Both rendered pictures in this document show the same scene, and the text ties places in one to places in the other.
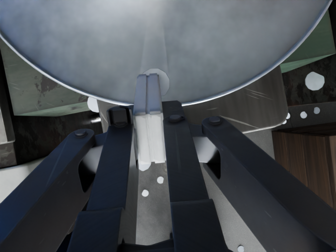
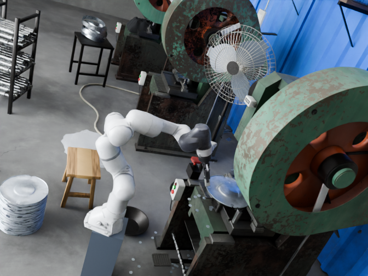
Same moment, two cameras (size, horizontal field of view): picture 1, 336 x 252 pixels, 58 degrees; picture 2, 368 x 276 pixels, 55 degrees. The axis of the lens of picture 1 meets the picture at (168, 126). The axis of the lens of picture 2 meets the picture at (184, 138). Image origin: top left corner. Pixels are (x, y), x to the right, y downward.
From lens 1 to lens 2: 2.01 m
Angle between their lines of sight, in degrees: 63
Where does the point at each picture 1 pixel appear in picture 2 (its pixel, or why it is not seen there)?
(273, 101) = (208, 196)
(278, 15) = (218, 198)
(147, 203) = (127, 259)
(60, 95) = (199, 191)
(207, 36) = (214, 191)
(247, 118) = (206, 193)
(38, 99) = (198, 189)
